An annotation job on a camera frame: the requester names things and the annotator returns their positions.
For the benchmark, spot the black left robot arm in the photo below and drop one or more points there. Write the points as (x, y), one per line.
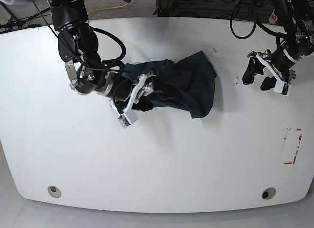
(298, 41)

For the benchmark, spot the white power strip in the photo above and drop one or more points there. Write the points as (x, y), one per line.
(273, 18)

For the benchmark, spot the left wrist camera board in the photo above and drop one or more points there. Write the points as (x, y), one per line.
(282, 88)

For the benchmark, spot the table grommet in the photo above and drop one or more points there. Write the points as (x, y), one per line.
(54, 191)
(268, 193)

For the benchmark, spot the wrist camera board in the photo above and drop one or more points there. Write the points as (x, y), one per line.
(128, 118)
(282, 88)

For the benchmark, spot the dark teal T-shirt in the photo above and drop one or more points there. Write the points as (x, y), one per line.
(189, 84)

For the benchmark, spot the left table grommet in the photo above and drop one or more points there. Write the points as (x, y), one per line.
(54, 191)

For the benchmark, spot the red tape marking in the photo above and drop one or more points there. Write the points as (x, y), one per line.
(291, 145)

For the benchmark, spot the right table grommet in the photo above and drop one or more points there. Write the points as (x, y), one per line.
(268, 193)

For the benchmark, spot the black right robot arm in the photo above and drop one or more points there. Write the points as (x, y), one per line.
(78, 47)

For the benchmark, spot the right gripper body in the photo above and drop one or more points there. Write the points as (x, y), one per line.
(122, 88)

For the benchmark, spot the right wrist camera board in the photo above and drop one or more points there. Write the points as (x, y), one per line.
(128, 118)

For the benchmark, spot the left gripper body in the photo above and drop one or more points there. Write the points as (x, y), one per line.
(282, 60)

